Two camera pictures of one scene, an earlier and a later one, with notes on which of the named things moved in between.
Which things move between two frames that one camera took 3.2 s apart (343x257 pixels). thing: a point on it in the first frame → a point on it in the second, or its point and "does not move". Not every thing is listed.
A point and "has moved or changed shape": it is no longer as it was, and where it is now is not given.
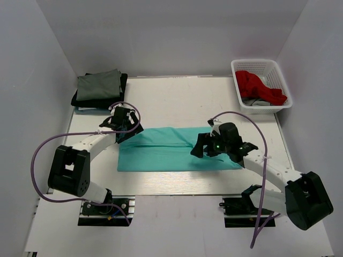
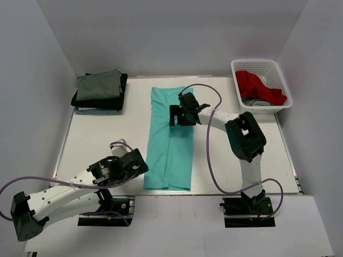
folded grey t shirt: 105,84 does not move
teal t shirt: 169,149 has moved or changed shape
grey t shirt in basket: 255,101 does not move
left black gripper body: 128,125 → 143,168
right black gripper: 204,139 → 176,110
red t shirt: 251,86 does not move
